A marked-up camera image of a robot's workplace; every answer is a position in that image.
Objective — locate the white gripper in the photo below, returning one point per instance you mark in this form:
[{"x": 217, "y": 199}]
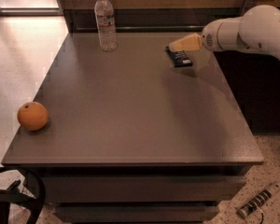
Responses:
[{"x": 209, "y": 39}]

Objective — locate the dark blue rxbar wrapper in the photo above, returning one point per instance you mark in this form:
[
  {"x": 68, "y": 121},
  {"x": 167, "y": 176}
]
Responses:
[{"x": 179, "y": 58}]

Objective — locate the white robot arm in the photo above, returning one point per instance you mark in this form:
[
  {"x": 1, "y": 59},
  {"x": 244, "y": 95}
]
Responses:
[{"x": 257, "y": 31}]

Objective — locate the clear plastic water bottle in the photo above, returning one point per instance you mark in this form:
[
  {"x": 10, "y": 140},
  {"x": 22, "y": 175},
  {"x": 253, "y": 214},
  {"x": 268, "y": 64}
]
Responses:
[{"x": 105, "y": 20}]

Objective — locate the grey drawer cabinet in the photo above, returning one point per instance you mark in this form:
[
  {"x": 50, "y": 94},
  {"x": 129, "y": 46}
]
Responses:
[{"x": 133, "y": 139}]

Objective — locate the orange fruit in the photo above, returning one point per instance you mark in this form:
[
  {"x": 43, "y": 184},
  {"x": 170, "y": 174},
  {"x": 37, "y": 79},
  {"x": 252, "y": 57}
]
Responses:
[{"x": 33, "y": 116}]

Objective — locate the white power strip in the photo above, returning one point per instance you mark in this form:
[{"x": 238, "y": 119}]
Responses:
[{"x": 258, "y": 201}]

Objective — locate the black chair base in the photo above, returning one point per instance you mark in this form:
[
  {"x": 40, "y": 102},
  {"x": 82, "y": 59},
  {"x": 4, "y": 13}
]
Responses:
[{"x": 13, "y": 195}]

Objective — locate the metal shelf bracket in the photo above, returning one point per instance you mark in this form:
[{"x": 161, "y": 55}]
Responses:
[{"x": 247, "y": 4}]

